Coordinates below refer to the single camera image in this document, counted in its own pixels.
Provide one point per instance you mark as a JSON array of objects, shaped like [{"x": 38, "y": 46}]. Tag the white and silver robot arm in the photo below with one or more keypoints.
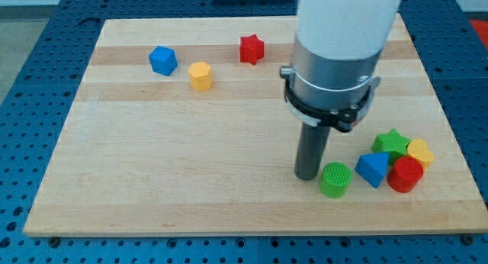
[{"x": 329, "y": 81}]

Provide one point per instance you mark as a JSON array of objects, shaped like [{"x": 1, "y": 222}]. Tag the yellow hexagon block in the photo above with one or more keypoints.
[{"x": 201, "y": 76}]

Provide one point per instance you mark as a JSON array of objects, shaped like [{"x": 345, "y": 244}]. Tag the light wooden board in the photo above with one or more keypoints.
[{"x": 146, "y": 155}]

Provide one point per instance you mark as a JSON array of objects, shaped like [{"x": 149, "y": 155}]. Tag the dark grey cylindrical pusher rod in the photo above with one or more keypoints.
[{"x": 310, "y": 151}]

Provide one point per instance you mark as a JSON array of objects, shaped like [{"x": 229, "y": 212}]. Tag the red star block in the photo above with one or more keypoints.
[{"x": 251, "y": 49}]

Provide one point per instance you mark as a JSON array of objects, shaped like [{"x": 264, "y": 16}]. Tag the green cylinder block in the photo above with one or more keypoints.
[{"x": 335, "y": 180}]

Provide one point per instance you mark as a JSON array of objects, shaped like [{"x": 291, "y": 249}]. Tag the blue cube block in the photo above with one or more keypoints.
[{"x": 163, "y": 60}]

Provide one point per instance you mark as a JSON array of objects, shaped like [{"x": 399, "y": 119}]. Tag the blue triangle block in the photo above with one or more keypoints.
[{"x": 373, "y": 167}]

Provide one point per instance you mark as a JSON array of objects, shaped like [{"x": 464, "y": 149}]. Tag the green star block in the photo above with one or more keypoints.
[{"x": 393, "y": 143}]

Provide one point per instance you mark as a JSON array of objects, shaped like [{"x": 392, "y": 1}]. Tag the red cylinder block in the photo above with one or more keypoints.
[{"x": 405, "y": 174}]

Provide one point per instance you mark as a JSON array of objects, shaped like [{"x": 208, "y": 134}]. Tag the yellow heart block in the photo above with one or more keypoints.
[{"x": 419, "y": 150}]

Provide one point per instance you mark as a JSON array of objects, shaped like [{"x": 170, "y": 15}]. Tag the blue perforated table plate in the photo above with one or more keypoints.
[{"x": 35, "y": 108}]

